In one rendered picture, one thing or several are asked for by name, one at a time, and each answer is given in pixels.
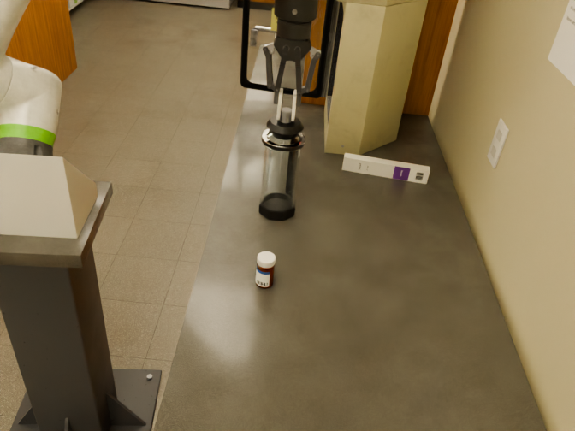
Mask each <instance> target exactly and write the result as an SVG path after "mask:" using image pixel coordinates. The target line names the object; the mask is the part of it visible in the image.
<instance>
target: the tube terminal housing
mask: <svg viewBox="0 0 575 431"><path fill-rule="evenodd" d="M427 3H428V0H346V1H345V2H342V5H343V12H344V14H343V22H342V29H341V40H340V46H339V52H338V58H337V68H336V74H335V85H334V88H333V94H332V96H331V97H332V100H331V106H330V112H329V124H328V117H327V97H326V100H325V106H324V152H325V153H334V154H342V155H345V153H350V154H355V155H362V154H364V153H366V152H368V151H372V150H374V149H376V148H378V147H380V146H383V145H386V144H388V143H390V142H393V141H395V140H396V138H397V134H398V130H399V126H400V119H401V116H402V111H403V108H404V104H405V100H406V93H407V89H408V86H409V81H410V78H411V74H412V67H413V63H414V59H415V55H416V51H417V47H418V41H419V37H420V33H421V29H422V25H423V21H424V15H425V10H426V7H427Z"/></svg>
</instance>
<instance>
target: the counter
mask: <svg viewBox="0 0 575 431"><path fill-rule="evenodd" d="M324 106H325V105H318V104H309V103H302V104H301V105H300V107H296V110H295V117H297V118H299V119H300V121H301V122H302V124H303V126H304V129H303V130H302V131H301V132H302V133H303V134H304V135H305V145H304V146H303V147H302V148H301V151H300V159H299V173H298V180H297V188H296V196H295V200H296V201H295V211H294V216H293V217H291V218H289V219H287V220H285V221H272V220H268V219H267V218H265V217H264V216H263V215H261V214H260V213H259V202H260V197H261V189H262V177H263V164H264V144H263V143H262V133H263V131H265V130H266V129H268V128H267V126H266V123H267V121H268V120H269V119H270V118H271V117H272V116H274V115H277V108H278V104H274V92H267V91H260V90H255V89H249V88H248V91H247V94H246V99H245V102H244V106H243V109H242V112H241V115H240V121H239V124H238V127H237V130H236V134H235V137H234V142H233V145H232V149H231V152H230V155H229V159H228V164H227V167H226V170H225V174H224V176H223V180H222V185H221V189H220V192H219V195H218V199H217V201H216V207H215V210H214V214H213V216H212V220H211V223H210V229H209V232H208V235H207V238H206V241H205V247H204V250H203V253H202V257H201V260H200V263H199V268H198V272H197V275H196V278H195V281H194V284H193V290H192V293H191V297H190V299H189V303H188V306H187V312H186V314H185V318H184V322H183V324H182V328H181V333H180V337H179V339H178V343H177V347H176V349H175V354H174V358H173V362H172V364H171V368H170V371H169V377H168V379H167V383H166V386H165V389H164V393H163V398H162V401H161V404H160V408H159V411H158V414H157V420H156V423H155V426H154V429H153V431H547V429H546V427H545V424H544V422H543V419H542V416H541V413H540V411H539V409H538V406H537V404H536V400H535V398H534V395H533V392H532V391H531V386H530V384H529V382H528V380H527V377H526V374H525V371H524V368H523V366H522V363H521V361H520V359H519V354H518V353H517V350H516V347H515V345H514V343H513V339H512V336H511V334H510V332H509V329H508V327H507V323H506V321H505V318H504V315H503V314H502V311H501V307H500V305H499V302H498V300H497V297H496V296H495V291H494V289H493V287H492V284H491V282H490V279H489V276H488V273H487V270H486V268H485V266H484V263H483V259H482V258H481V255H480V252H479V250H478V248H477V244H476V241H475V239H474V237H473V234H472V231H471V228H470V225H469V223H468V221H467V219H466V216H465V212H464V210H463V207H462V205H461V202H460V200H459V196H458V193H457V192H456V189H455V186H454V184H453V181H452V178H451V175H450V173H449V171H448V167H447V164H446V162H445V160H444V157H443V154H442V151H441V148H440V146H439V144H438V142H437V139H436V136H435V133H434V130H433V128H432V126H431V123H430V119H429V117H428V116H427V115H413V114H404V113H402V116H401V119H400V126H399V130H398V134H397V138H396V140H395V141H393V142H390V143H388V144H386V145H383V146H380V147H378V148H376V149H374V150H372V151H368V152H366V153H364V154H362V155H361V156H370V157H375V158H381V159H386V160H391V161H396V162H407V163H412V164H417V165H423V166H428V167H430V174H429V178H428V180H427V184H422V183H417V182H411V181H406V180H397V179H391V178H386V177H381V176H375V175H370V174H361V173H355V172H351V171H346V170H342V165H343V160H344V155H342V154H334V153H325V152H324ZM263 251H269V252H271V253H273V254H274V255H275V256H276V263H275V273H274V281H273V286H272V287H270V288H268V289H262V288H259V287H258V286H257V285H256V270H257V260H258V254H259V253H260V252H263Z"/></svg>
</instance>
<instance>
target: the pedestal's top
mask: <svg viewBox="0 0 575 431"><path fill-rule="evenodd" d="M93 182H95V183H96V184H97V190H98V197H97V199H96V201H95V203H94V205H93V206H92V209H91V211H90V213H89V216H88V217H87V219H86V222H85V224H84V226H83V228H82V229H81V231H80V235H79V237H78V239H71V238H54V237H39V236H22V235H6V234H0V265H15V266H39V267H62V268H83V267H84V264H85V262H86V259H87V256H88V254H89V251H90V249H91V247H92V243H93V241H94V239H95V237H96V234H97V232H98V229H99V226H100V224H101V221H102V220H103V217H104V213H105V211H106V209H107V207H108V205H109V202H110V199H111V197H112V194H113V190H112V183H111V182H110V181H93Z"/></svg>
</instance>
